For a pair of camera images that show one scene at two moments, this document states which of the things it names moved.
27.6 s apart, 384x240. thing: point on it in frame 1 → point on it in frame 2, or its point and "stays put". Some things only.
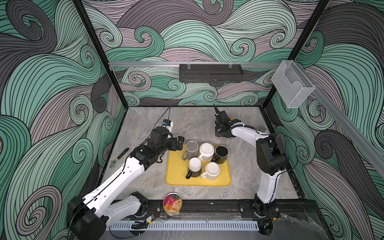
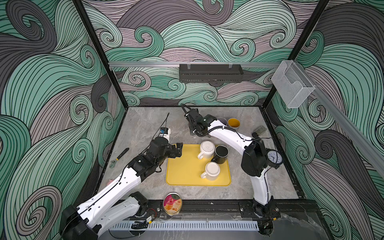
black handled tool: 113,162 stays put
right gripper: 217,133 → 191,129
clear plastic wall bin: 291,84 stays put
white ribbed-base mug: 207,151 stays put
